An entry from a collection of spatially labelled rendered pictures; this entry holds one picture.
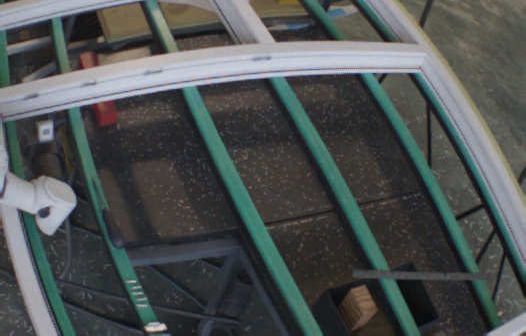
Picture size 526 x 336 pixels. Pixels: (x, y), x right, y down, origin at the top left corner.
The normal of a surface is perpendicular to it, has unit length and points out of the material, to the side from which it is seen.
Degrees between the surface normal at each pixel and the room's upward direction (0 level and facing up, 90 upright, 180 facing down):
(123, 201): 0
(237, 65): 90
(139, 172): 0
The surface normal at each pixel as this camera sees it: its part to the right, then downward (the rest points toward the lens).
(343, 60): 0.39, 0.75
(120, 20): 0.27, -0.65
